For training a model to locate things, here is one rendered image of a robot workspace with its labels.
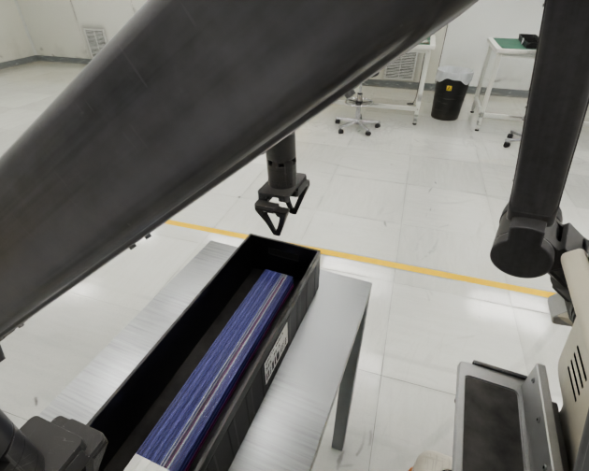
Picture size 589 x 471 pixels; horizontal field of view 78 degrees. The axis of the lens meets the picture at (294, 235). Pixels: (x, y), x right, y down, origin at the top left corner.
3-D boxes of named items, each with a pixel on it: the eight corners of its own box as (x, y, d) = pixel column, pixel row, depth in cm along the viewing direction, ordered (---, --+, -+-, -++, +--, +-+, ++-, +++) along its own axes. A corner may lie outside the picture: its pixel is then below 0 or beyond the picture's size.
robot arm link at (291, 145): (283, 133, 62) (300, 123, 66) (251, 127, 66) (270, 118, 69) (285, 170, 66) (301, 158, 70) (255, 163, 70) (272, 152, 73)
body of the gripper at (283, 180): (257, 200, 71) (253, 164, 66) (279, 178, 78) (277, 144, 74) (288, 206, 69) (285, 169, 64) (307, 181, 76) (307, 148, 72)
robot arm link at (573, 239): (587, 271, 49) (591, 244, 51) (537, 221, 47) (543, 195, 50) (522, 286, 56) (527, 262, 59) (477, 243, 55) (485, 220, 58)
